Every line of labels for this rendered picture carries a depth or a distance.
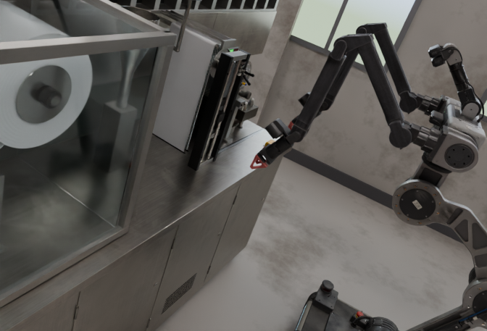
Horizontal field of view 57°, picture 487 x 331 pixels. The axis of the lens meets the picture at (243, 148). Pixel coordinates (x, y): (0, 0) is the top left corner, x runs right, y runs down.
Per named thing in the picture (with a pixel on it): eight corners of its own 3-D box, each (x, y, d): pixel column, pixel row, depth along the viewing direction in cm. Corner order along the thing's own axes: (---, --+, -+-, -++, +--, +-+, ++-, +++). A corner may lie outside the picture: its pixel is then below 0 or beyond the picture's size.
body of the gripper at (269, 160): (258, 153, 181) (271, 143, 178) (266, 145, 190) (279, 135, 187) (267, 166, 182) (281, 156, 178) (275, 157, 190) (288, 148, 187)
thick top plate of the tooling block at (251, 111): (241, 122, 243) (245, 112, 240) (184, 90, 256) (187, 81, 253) (255, 116, 256) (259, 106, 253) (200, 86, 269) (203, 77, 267)
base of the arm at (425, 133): (430, 162, 157) (448, 132, 152) (409, 152, 159) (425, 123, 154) (430, 153, 165) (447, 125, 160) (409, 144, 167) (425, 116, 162)
